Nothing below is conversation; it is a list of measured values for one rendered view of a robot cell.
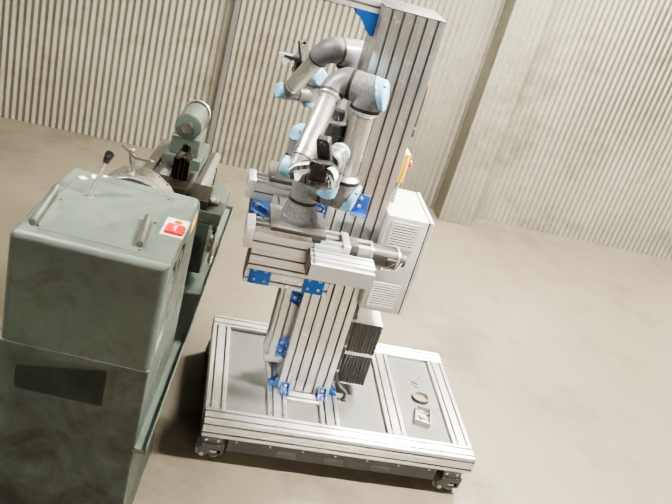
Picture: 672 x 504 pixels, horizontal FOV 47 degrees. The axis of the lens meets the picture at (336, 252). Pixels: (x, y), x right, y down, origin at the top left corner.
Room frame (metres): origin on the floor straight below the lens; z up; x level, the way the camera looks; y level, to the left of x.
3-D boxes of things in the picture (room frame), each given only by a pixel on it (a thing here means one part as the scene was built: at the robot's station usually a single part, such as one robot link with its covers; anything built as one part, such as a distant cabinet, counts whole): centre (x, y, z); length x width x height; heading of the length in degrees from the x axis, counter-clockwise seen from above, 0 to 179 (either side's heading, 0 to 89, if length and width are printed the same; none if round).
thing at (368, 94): (2.81, 0.05, 1.54); 0.15 x 0.12 x 0.55; 81
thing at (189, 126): (3.86, 0.93, 1.01); 0.30 x 0.20 x 0.29; 6
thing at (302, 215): (2.83, 0.18, 1.21); 0.15 x 0.15 x 0.10
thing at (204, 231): (3.28, 0.63, 0.73); 0.27 x 0.12 x 0.27; 6
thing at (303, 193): (2.83, 0.18, 1.33); 0.13 x 0.12 x 0.14; 81
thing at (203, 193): (3.23, 0.84, 0.95); 0.43 x 0.18 x 0.04; 96
